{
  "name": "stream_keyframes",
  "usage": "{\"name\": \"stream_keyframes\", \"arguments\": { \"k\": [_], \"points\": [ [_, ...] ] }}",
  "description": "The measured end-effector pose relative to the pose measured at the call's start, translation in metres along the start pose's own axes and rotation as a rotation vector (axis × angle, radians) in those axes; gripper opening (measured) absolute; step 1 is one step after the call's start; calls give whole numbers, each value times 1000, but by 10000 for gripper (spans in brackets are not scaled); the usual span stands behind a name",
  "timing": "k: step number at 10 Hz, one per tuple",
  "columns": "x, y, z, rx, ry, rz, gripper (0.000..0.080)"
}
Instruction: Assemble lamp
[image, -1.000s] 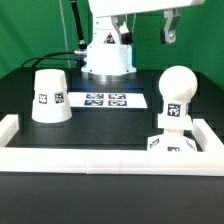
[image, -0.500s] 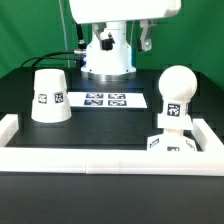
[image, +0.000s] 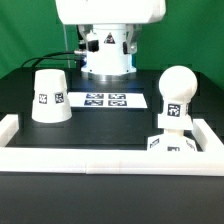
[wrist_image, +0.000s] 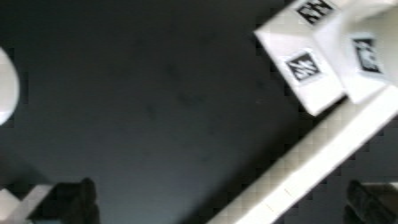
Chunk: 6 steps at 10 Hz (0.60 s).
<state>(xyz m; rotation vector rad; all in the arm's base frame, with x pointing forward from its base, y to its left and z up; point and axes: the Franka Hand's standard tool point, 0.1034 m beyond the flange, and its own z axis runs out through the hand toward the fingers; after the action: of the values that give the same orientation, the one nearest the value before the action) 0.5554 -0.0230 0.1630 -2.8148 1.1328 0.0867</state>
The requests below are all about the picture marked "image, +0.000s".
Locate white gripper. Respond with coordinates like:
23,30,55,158
55,0,166,55

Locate white lamp bulb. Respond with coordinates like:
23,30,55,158
159,66,198,117

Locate white lamp shade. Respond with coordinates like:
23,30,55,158
32,69,72,123

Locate white lamp base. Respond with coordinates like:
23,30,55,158
147,114,197,152

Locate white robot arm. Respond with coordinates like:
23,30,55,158
55,0,166,80

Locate white marker sheet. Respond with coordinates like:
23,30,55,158
68,92,147,109

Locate black cable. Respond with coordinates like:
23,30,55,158
20,50,88,69

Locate white U-shaped frame barrier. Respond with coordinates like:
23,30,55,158
0,114,224,176

